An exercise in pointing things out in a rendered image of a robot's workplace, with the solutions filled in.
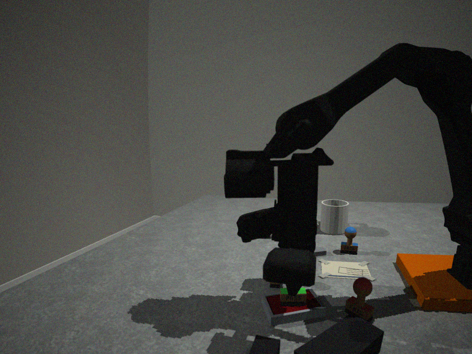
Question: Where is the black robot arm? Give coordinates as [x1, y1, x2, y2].
[224, 43, 472, 290]

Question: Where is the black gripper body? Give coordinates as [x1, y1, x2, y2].
[263, 197, 318, 287]

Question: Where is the red-handled rubber stamp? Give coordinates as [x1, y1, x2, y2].
[345, 277, 374, 322]

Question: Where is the grey open cylinder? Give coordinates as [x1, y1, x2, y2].
[320, 200, 349, 235]

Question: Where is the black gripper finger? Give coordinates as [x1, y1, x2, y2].
[286, 284, 302, 296]
[278, 242, 316, 254]

